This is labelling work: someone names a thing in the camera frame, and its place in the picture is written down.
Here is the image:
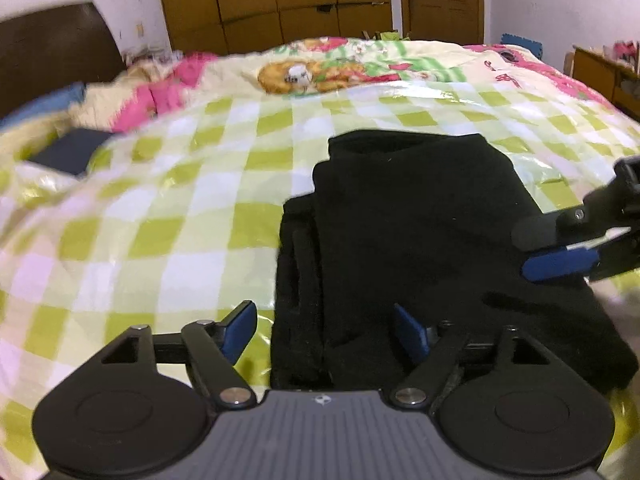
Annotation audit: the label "wooden wardrobe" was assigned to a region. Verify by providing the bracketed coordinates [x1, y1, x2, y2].
[154, 0, 396, 57]

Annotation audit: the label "bedside clutter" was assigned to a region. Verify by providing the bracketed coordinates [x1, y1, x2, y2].
[124, 46, 185, 67]

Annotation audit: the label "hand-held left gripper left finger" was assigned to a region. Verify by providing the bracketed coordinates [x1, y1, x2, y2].
[100, 300, 259, 409]

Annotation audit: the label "blue pillow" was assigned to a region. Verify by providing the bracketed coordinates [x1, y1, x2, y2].
[0, 82, 87, 130]

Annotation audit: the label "dark brown headboard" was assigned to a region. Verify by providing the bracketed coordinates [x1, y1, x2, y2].
[0, 1, 126, 122]

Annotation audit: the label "cartoon printed blanket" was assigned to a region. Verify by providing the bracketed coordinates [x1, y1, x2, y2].
[0, 36, 623, 166]

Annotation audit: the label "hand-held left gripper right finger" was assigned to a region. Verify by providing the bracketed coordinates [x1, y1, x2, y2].
[392, 302, 552, 409]

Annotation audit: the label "pink printed quilt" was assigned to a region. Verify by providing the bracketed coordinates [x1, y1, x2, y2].
[114, 51, 221, 132]

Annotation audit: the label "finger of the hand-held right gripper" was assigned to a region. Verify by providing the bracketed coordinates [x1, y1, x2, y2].
[511, 205, 608, 255]
[520, 227, 640, 285]

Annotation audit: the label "green white checkered plastic sheet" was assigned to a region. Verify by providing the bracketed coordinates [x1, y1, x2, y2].
[0, 77, 640, 480]

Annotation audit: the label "blue foam mat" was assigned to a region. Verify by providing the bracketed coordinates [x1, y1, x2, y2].
[501, 33, 544, 62]

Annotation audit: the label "black pants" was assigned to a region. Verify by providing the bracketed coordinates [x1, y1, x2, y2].
[270, 130, 632, 397]

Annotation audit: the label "wooden side cabinet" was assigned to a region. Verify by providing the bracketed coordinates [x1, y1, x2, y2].
[564, 44, 640, 122]

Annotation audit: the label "pink items on cabinet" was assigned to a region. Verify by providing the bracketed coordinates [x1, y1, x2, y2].
[601, 39, 640, 64]

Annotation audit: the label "dark blue folded cloth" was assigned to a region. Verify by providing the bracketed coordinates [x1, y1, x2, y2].
[25, 127, 114, 177]

